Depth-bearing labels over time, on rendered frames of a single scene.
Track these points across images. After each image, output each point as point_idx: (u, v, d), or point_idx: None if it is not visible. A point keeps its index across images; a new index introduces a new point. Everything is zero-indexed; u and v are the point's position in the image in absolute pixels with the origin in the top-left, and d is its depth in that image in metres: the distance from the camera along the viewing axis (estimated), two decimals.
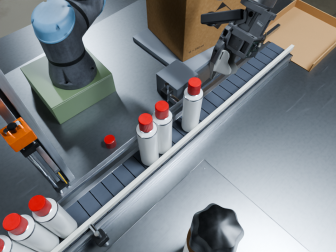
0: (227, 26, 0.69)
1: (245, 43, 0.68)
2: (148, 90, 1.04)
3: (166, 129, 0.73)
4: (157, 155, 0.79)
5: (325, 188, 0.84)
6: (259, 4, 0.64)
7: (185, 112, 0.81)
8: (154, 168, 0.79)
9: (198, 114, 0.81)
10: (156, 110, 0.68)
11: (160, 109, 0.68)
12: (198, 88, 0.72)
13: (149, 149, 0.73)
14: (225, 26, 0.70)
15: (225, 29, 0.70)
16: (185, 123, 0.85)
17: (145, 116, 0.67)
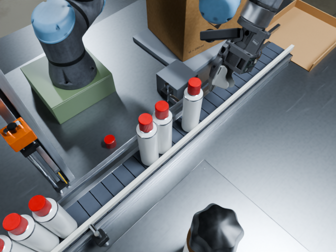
0: (224, 43, 0.74)
1: (241, 60, 0.73)
2: (148, 90, 1.04)
3: (166, 129, 0.73)
4: (157, 155, 0.79)
5: (325, 188, 0.84)
6: (254, 24, 0.68)
7: (185, 112, 0.81)
8: (154, 168, 0.79)
9: (198, 114, 0.81)
10: (156, 110, 0.68)
11: (160, 109, 0.68)
12: (198, 88, 0.72)
13: (149, 149, 0.73)
14: (223, 44, 0.74)
15: (223, 47, 0.74)
16: (185, 123, 0.85)
17: (145, 116, 0.67)
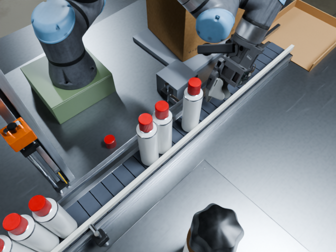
0: (220, 58, 0.78)
1: (236, 73, 0.77)
2: (148, 90, 1.04)
3: (166, 129, 0.73)
4: (157, 155, 0.79)
5: (325, 188, 0.84)
6: (248, 41, 0.73)
7: (185, 112, 0.81)
8: (154, 168, 0.79)
9: (198, 114, 0.81)
10: (156, 110, 0.68)
11: (160, 109, 0.68)
12: (198, 88, 0.72)
13: (149, 149, 0.73)
14: (219, 58, 0.78)
15: (219, 61, 0.78)
16: (185, 123, 0.85)
17: (145, 116, 0.67)
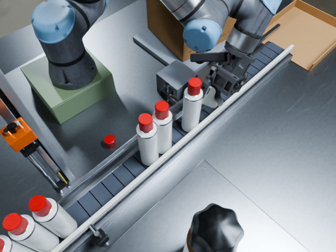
0: (213, 66, 0.78)
1: (228, 82, 0.77)
2: (148, 90, 1.04)
3: (166, 129, 0.73)
4: (157, 155, 0.79)
5: (325, 188, 0.84)
6: (240, 50, 0.73)
7: (185, 112, 0.81)
8: (154, 168, 0.79)
9: (198, 114, 0.81)
10: (156, 110, 0.68)
11: (160, 109, 0.68)
12: (198, 88, 0.72)
13: (149, 149, 0.73)
14: (211, 67, 0.79)
15: (211, 69, 0.78)
16: (185, 123, 0.85)
17: (145, 116, 0.67)
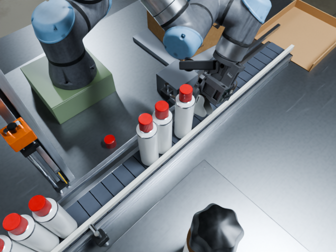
0: (201, 75, 0.76)
1: (217, 91, 0.76)
2: (148, 90, 1.04)
3: (166, 129, 0.73)
4: (157, 155, 0.79)
5: (325, 188, 0.84)
6: (228, 59, 0.71)
7: (177, 119, 0.79)
8: (154, 168, 0.79)
9: (190, 120, 0.80)
10: (156, 110, 0.68)
11: (160, 109, 0.68)
12: (189, 95, 0.71)
13: (149, 149, 0.73)
14: (200, 75, 0.77)
15: (200, 78, 0.77)
16: (177, 129, 0.83)
17: (145, 116, 0.67)
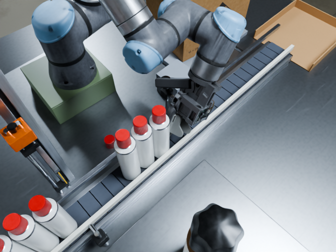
0: (176, 94, 0.73)
1: (193, 111, 0.72)
2: (148, 90, 1.04)
3: (144, 144, 0.70)
4: (138, 169, 0.77)
5: (325, 188, 0.84)
6: (203, 78, 0.68)
7: None
8: (154, 168, 0.79)
9: (166, 141, 0.76)
10: (134, 125, 0.66)
11: (137, 125, 0.65)
12: (162, 117, 0.68)
13: (129, 164, 0.71)
14: (175, 94, 0.73)
15: (175, 97, 0.73)
16: (154, 149, 0.80)
17: (122, 132, 0.64)
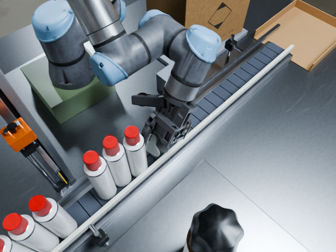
0: (152, 113, 0.70)
1: (169, 131, 0.69)
2: (148, 90, 1.04)
3: (115, 165, 0.67)
4: (113, 187, 0.74)
5: (325, 188, 0.84)
6: (177, 98, 0.65)
7: (127, 160, 0.73)
8: (154, 168, 0.79)
9: (142, 161, 0.73)
10: (103, 146, 0.63)
11: (106, 146, 0.63)
12: (135, 139, 0.65)
13: (103, 184, 0.68)
14: (151, 113, 0.70)
15: (151, 116, 0.70)
16: (131, 169, 0.77)
17: (90, 154, 0.61)
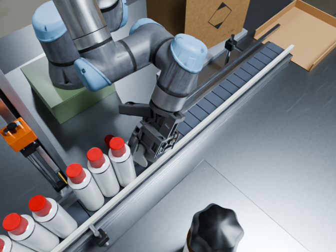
0: (138, 123, 0.68)
1: (156, 142, 0.67)
2: (148, 90, 1.04)
3: (100, 177, 0.66)
4: (100, 198, 0.73)
5: (325, 188, 0.84)
6: (164, 109, 0.63)
7: (114, 170, 0.71)
8: (154, 168, 0.79)
9: (130, 171, 0.72)
10: (87, 158, 0.62)
11: (90, 158, 0.61)
12: (120, 150, 0.63)
13: (88, 196, 0.67)
14: (138, 123, 0.69)
15: (137, 126, 0.69)
16: (118, 179, 0.75)
17: (73, 167, 0.60)
